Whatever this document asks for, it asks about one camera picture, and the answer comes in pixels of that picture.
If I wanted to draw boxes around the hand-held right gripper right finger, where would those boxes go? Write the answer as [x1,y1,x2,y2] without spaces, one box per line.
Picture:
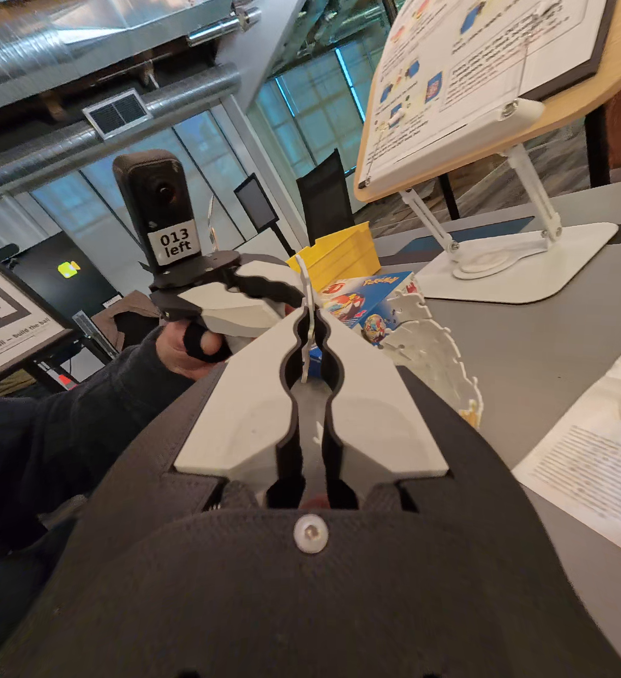
[313,309,451,509]

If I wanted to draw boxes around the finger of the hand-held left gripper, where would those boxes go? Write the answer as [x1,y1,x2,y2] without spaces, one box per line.
[174,282,287,340]
[225,258,308,316]

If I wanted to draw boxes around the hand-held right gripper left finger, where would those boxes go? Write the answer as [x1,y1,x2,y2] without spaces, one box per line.
[174,306,312,509]

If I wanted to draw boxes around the small puzzle piece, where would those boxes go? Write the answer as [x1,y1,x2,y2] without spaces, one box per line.
[295,254,323,383]

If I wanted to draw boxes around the colourful puzzle ball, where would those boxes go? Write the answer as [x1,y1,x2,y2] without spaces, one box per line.
[380,290,484,431]

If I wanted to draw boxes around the person's left forearm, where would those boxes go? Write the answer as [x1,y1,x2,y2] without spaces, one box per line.
[0,328,197,552]

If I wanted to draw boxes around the blue puzzle box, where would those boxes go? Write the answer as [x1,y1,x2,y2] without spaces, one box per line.
[318,271,417,347]

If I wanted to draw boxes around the person's left hand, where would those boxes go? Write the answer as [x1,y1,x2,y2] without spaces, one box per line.
[154,320,236,382]

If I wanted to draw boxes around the black sign board stand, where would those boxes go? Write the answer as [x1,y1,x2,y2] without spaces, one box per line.
[234,174,296,256]

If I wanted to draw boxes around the yellow plastic bin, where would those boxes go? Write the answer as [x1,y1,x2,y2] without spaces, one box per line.
[286,221,381,293]

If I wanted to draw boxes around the white vent grille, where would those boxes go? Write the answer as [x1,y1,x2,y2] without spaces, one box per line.
[82,88,154,140]

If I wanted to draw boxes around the black high-back chair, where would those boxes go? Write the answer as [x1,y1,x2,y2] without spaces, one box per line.
[295,149,354,247]

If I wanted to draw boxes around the black display screen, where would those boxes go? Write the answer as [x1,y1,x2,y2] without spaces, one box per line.
[11,231,118,319]

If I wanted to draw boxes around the black framed sign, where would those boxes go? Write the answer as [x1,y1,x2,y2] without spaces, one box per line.
[0,241,74,387]

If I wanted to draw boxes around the white instruction leaflet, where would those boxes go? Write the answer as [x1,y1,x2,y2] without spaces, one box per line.
[512,326,621,567]

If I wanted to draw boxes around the printed instruction sheet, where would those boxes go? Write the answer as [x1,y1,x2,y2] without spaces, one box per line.
[366,0,608,183]

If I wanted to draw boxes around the light wooden board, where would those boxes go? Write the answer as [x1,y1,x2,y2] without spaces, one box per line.
[353,0,621,203]

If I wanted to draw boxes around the silver air duct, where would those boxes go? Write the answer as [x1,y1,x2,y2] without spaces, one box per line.
[0,21,78,96]
[0,64,242,204]

